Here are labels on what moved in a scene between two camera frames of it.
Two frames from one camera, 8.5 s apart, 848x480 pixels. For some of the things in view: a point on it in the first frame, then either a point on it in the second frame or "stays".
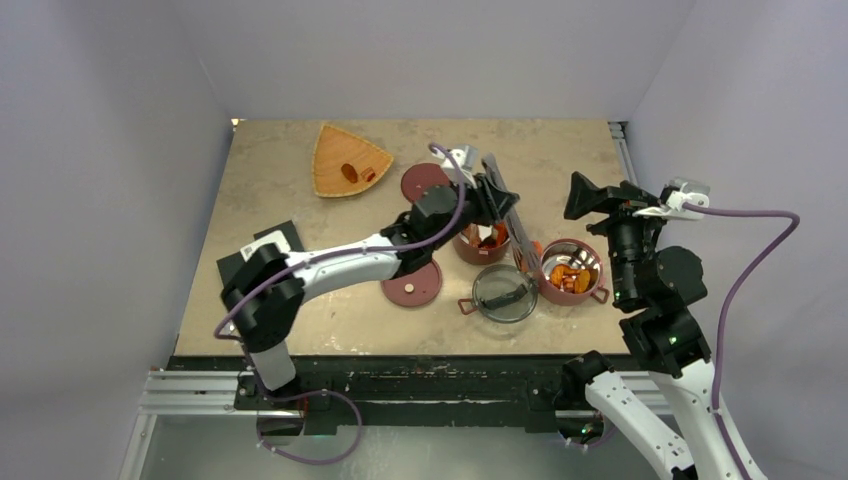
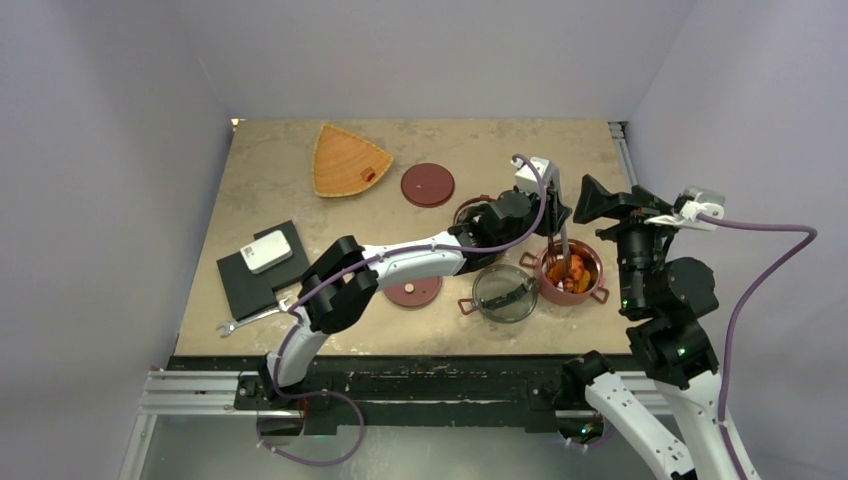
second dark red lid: (415, 289) stays
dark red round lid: (418, 177) stays
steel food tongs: (521, 242) to (553, 174)
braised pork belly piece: (368, 174) stays
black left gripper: (499, 201) to (553, 216)
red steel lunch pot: (569, 272) stays
